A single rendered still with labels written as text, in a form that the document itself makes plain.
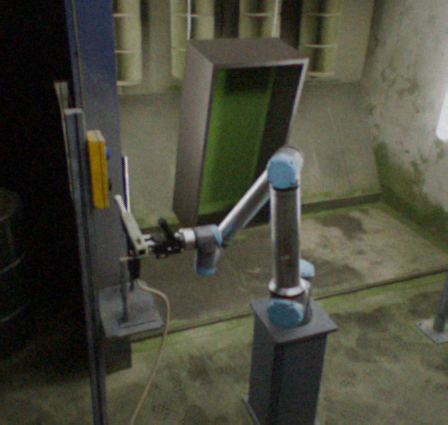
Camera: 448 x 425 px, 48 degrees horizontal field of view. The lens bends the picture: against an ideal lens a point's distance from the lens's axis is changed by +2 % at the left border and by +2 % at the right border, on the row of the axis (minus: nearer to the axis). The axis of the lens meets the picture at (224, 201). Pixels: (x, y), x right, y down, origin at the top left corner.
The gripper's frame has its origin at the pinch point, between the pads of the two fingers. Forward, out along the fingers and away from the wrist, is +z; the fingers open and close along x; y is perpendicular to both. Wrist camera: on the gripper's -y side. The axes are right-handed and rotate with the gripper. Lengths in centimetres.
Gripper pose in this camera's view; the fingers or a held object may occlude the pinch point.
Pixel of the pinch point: (132, 243)
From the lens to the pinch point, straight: 200.6
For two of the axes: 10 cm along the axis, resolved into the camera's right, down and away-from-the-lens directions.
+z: -9.2, 1.2, -3.6
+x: -3.8, -4.3, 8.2
